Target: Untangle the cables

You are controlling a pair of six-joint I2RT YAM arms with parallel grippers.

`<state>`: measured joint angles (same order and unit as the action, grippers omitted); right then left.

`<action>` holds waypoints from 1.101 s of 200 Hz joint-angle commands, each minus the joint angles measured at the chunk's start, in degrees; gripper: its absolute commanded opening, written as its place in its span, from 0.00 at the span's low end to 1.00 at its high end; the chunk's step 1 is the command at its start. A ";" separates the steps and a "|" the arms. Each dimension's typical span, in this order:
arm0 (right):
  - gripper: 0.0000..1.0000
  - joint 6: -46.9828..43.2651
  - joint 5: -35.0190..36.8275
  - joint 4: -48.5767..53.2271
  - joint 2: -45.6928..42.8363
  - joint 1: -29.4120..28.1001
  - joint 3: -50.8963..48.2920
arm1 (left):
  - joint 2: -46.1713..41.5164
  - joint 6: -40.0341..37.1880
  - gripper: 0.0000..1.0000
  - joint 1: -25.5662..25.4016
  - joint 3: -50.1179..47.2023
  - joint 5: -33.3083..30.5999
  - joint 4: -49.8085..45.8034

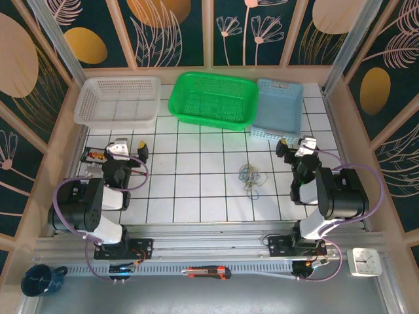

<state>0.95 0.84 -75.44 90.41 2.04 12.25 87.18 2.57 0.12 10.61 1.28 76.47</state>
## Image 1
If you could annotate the light blue plastic basket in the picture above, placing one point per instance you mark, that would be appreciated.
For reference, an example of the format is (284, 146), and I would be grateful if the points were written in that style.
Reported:
(278, 108)

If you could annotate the green plastic basket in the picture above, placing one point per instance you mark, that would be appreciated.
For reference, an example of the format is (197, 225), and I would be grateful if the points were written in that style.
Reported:
(183, 85)

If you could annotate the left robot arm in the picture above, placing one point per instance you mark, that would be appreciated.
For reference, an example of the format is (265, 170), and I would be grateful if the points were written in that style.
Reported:
(82, 209)

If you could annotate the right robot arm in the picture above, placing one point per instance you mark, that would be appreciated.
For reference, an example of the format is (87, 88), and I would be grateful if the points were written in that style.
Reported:
(343, 196)

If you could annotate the black board with gold plugs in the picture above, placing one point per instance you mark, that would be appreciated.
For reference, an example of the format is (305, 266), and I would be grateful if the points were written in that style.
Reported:
(90, 155)

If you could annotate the white plastic basket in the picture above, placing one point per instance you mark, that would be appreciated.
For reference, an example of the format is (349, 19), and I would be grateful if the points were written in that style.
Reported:
(95, 88)

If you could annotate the red power lead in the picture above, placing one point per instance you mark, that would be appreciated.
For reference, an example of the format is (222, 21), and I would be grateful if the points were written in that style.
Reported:
(319, 261)
(140, 256)

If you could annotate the small black electronics board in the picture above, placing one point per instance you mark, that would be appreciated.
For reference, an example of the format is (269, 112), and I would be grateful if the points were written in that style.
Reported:
(121, 269)
(302, 269)

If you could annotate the white square clock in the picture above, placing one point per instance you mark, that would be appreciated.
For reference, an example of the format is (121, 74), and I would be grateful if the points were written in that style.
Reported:
(365, 261)

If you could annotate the white plastic strip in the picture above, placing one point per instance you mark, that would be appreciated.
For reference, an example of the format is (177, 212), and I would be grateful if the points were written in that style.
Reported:
(262, 273)

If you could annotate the dark blue mug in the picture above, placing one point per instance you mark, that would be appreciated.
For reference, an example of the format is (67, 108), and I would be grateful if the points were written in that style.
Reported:
(36, 281)

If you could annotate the orange black utility knife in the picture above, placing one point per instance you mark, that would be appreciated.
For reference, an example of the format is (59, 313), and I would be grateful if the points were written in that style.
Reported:
(209, 273)

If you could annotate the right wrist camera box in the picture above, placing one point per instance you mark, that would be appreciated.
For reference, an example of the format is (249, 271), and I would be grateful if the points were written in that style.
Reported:
(307, 144)

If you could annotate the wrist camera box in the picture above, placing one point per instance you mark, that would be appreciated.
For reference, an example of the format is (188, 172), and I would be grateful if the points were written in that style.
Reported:
(118, 148)
(307, 144)

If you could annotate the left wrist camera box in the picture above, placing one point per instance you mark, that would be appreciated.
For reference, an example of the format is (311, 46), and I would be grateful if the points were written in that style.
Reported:
(118, 148)

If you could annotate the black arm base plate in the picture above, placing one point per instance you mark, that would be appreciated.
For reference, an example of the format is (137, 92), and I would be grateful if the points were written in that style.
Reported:
(144, 245)
(278, 243)

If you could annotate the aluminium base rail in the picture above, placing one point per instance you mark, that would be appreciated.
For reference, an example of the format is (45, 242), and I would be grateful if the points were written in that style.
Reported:
(209, 245)

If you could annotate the aluminium frame post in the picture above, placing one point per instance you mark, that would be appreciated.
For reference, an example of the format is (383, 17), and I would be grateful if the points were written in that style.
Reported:
(352, 42)
(57, 42)

